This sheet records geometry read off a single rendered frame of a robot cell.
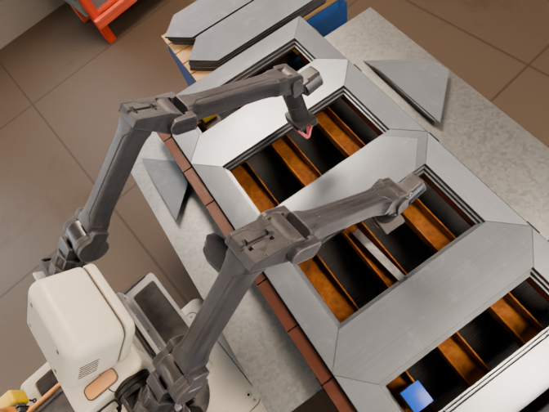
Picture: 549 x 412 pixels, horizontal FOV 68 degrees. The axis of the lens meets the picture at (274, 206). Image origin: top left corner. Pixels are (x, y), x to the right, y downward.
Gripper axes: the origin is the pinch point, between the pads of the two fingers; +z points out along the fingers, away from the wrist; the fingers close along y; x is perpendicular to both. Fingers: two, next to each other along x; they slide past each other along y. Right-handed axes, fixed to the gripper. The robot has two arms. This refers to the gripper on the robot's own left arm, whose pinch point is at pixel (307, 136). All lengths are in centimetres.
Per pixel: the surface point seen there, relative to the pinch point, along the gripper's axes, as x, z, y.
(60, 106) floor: 98, 46, 217
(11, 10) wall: 92, 3, 311
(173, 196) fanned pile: 51, 18, 33
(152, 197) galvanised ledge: 60, 20, 42
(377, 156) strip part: -17.2, 16.4, -11.0
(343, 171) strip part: -4.8, 15.5, -8.6
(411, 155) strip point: -26.2, 18.3, -17.8
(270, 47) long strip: -17, 0, 55
